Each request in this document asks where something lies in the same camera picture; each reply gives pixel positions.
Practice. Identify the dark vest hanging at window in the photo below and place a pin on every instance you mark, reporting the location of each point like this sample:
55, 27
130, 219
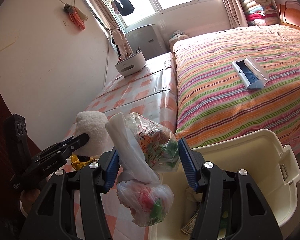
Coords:
124, 7

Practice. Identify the stack of folded quilts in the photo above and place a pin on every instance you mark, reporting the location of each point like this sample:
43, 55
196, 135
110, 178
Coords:
260, 12

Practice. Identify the beige curtain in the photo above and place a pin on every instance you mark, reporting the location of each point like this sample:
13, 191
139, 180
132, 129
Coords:
235, 13
116, 32

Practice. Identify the orange checkered tablecloth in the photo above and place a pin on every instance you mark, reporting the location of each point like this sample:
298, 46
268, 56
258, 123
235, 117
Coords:
151, 92

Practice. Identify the striped colourful bedspread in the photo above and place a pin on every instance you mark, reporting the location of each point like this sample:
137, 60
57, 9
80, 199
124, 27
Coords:
213, 103

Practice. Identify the cream plastic trash bin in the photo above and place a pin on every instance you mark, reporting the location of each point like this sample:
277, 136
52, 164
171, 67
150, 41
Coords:
253, 177

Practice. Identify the orange cloth on wall hook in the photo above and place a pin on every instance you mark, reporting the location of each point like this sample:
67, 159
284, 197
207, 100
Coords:
77, 17

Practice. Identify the wooden headboard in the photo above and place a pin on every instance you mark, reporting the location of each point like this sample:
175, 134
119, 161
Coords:
289, 12

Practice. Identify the floral covered stool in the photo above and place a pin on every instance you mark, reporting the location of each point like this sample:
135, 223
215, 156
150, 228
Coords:
175, 37

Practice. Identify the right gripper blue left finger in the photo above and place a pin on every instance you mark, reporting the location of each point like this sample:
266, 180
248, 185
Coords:
109, 164

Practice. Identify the white fluffy plush toy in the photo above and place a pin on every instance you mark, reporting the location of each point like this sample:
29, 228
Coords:
92, 123

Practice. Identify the grey air cooler appliance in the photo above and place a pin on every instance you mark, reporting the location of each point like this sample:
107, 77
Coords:
149, 39

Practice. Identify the white tissue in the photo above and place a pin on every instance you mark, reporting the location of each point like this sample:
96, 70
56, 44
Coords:
192, 196

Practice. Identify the yellow snack wrapper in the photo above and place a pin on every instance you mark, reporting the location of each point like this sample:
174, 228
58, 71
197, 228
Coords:
79, 162

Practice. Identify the white desk organizer box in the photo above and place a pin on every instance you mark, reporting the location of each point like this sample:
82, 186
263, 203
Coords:
132, 64

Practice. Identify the person's left hand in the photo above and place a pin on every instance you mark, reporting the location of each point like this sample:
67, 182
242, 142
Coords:
27, 199

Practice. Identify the plastic bag with wrappers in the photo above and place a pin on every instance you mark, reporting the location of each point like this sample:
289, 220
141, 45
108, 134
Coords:
146, 149

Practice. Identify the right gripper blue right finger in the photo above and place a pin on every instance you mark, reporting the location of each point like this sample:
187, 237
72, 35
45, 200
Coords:
192, 163

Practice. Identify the beige left curtain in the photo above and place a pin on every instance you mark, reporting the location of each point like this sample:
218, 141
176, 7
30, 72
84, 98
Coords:
116, 32

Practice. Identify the beige right curtain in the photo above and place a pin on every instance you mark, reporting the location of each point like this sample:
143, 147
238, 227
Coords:
235, 13

